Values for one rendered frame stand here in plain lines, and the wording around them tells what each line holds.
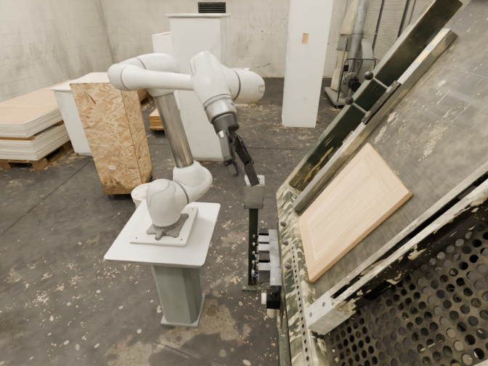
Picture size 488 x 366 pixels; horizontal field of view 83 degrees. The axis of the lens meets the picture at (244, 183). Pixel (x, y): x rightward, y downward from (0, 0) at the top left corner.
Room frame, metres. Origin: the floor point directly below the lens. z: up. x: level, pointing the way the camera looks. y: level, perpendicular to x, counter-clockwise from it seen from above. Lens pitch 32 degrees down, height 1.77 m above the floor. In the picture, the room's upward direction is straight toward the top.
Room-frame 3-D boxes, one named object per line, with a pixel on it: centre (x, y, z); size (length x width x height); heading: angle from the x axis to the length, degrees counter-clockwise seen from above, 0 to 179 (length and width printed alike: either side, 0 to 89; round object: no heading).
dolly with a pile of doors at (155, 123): (4.67, 1.33, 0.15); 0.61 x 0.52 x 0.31; 175
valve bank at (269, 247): (0.95, -0.11, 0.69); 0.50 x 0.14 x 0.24; 177
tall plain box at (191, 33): (3.84, 0.50, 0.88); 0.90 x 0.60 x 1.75; 175
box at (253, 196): (1.39, -0.06, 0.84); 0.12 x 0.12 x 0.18; 87
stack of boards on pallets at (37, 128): (4.41, 3.05, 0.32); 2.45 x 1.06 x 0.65; 175
